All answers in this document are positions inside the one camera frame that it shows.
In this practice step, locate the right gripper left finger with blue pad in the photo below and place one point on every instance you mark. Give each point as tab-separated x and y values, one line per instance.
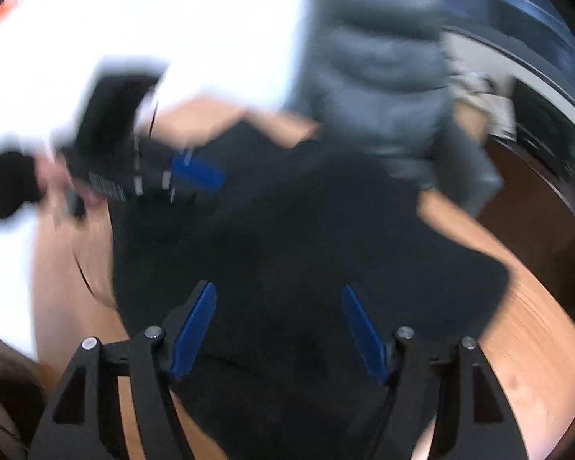
115	397

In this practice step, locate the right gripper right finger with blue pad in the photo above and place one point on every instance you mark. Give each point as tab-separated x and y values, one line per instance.
448	387

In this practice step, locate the black microwave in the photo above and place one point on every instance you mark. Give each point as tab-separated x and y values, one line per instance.
545	133

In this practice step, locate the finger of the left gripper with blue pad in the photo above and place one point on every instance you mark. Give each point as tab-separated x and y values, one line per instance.
191	172

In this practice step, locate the left forearm black sleeve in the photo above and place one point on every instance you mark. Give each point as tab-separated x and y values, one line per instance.
18	182

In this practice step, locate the grey leather armchair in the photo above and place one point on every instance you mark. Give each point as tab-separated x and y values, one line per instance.
375	74

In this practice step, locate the dark wood cabinet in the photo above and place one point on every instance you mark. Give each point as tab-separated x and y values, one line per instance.
531	216

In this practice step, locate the person's left hand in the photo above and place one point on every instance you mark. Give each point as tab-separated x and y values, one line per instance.
52	173

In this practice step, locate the black fleece jacket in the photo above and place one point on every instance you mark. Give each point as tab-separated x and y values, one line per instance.
279	375

